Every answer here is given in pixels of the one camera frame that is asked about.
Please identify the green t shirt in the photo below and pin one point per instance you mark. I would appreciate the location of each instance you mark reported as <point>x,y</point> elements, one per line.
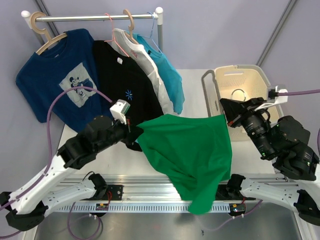
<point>194,153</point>

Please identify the black t shirt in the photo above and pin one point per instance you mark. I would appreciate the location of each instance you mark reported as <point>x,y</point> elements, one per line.
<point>121,78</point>

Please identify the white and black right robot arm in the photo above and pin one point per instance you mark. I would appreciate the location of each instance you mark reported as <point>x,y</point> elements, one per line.
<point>286,145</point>

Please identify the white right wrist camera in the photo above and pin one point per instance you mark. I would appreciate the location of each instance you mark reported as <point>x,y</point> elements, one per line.
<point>275,96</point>

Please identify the light blue wire hanger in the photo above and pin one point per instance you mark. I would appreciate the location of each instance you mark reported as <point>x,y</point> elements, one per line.
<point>151,32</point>

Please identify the pink wire hanger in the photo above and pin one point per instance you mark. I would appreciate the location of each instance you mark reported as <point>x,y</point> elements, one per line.
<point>113,35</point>

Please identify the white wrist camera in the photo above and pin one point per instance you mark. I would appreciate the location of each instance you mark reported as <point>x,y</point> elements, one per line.
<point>275,96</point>
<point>119,110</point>

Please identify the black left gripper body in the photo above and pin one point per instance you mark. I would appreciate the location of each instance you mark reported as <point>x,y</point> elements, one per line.
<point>126,135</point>

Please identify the light blue t shirt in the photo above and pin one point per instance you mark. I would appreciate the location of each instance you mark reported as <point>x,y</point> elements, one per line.
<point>172,79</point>

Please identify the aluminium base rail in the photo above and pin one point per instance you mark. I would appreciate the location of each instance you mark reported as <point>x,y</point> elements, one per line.
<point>140,186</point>

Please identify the metal clothes rack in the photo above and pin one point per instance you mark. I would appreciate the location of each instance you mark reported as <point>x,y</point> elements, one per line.
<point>158,15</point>

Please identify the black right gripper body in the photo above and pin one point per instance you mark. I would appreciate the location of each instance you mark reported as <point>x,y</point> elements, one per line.
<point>252,121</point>

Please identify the white t shirt red print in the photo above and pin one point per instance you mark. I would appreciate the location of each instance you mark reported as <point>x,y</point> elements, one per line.
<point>138,53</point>

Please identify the grey plastic hanger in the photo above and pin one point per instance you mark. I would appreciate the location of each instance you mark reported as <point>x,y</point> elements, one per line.
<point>223,82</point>

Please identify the wooden hanger with navy shirt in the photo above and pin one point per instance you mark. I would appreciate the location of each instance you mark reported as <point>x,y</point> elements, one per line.
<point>50,41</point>

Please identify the navy blue printed t shirt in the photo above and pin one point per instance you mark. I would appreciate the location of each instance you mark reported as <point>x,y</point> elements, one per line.
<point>69,65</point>

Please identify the white slotted cable duct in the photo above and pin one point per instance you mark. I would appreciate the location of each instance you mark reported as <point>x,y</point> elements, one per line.
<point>130,207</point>

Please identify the wooden hanger with white shirt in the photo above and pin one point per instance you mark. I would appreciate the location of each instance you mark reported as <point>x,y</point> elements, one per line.
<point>131,27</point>

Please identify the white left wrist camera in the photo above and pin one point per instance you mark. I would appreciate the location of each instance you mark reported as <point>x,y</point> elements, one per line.
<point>119,110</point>

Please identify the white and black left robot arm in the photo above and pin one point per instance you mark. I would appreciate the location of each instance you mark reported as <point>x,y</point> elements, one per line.
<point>28,211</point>

